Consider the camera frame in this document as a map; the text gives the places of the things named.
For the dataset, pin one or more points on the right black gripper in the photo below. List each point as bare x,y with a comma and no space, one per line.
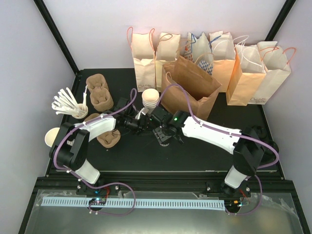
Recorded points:
160,136

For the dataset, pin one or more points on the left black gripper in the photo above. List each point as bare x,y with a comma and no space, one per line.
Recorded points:
143,126

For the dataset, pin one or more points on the brown kraft paper bag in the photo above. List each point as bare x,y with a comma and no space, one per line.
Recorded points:
201,88

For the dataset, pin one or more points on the black cup lid stack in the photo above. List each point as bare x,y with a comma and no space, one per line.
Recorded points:
269,155
260,131

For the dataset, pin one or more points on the black white paper cup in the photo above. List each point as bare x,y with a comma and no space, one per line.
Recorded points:
164,144

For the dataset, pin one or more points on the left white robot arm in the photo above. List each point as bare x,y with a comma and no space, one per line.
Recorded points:
70,147

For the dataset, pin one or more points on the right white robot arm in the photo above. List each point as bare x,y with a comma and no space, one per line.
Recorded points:
243,145

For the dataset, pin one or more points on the white paper cup stack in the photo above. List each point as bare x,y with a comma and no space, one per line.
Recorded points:
150,98

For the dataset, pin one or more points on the stacked pulp cup carriers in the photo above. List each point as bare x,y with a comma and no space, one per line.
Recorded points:
100,96

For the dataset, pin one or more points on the cup of white stirrers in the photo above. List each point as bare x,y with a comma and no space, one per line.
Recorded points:
65,103

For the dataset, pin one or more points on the cream paper bag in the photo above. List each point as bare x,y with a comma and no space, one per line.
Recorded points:
166,52

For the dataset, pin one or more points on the tilted paper cup stack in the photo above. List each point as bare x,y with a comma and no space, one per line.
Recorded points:
51,136

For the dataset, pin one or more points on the blue patterned paper bag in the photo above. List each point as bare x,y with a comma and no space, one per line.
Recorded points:
199,51

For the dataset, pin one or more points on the orange white paper bag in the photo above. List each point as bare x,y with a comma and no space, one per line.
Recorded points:
222,45

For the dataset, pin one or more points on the white cream logo bag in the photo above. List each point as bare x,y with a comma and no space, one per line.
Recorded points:
277,66

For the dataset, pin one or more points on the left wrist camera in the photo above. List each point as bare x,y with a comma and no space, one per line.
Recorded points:
143,112

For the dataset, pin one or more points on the white slotted cable duct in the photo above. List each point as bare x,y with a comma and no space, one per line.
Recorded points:
136,203

